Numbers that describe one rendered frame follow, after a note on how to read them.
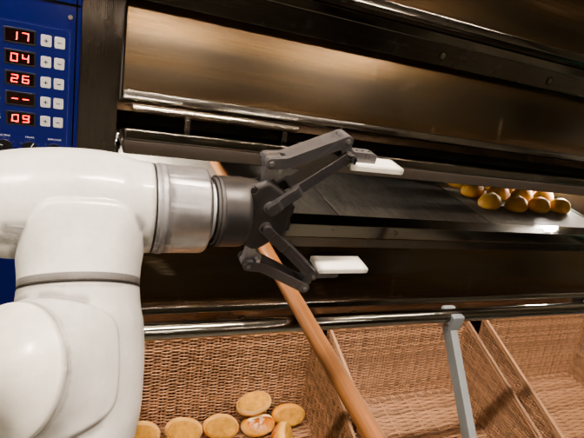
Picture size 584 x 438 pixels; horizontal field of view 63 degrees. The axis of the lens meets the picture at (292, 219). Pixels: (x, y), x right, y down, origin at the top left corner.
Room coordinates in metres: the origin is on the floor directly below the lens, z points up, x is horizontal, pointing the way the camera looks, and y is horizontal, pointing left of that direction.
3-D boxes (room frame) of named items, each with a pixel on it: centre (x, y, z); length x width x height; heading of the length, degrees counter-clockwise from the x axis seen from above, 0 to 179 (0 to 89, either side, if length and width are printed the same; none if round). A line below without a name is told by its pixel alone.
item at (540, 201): (1.98, -0.72, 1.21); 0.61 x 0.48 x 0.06; 27
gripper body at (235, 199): (0.46, 0.05, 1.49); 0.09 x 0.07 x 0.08; 117
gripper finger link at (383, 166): (0.53, -0.07, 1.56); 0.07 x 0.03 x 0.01; 117
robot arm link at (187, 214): (0.43, 0.11, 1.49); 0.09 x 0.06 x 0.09; 27
